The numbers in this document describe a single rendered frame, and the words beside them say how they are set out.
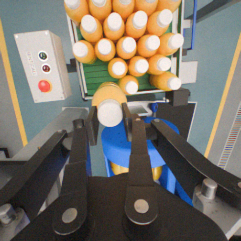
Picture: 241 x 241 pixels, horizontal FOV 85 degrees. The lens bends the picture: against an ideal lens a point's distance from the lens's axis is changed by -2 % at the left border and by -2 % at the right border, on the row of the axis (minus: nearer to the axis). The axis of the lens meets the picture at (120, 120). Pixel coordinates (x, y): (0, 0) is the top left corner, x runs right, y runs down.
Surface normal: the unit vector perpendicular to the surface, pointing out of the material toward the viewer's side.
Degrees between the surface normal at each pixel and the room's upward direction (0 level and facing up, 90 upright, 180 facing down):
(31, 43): 0
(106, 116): 1
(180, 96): 0
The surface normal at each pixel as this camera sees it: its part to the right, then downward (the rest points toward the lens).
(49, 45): 0.07, 0.36
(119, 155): -0.52, 0.36
